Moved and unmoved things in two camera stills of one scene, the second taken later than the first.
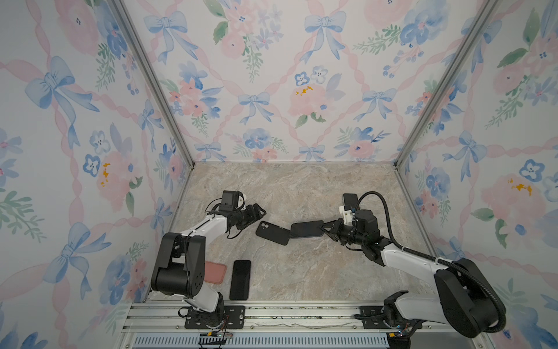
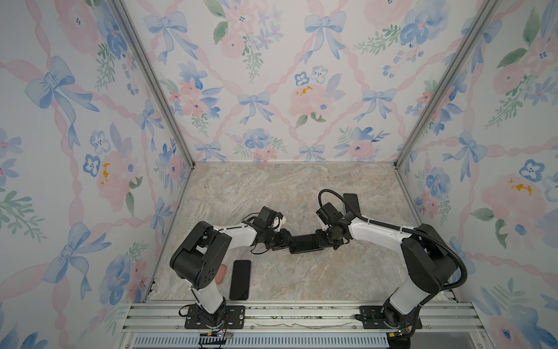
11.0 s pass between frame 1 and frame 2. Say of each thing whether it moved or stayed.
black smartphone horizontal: moved
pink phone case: stayed
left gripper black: moved
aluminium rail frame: stayed
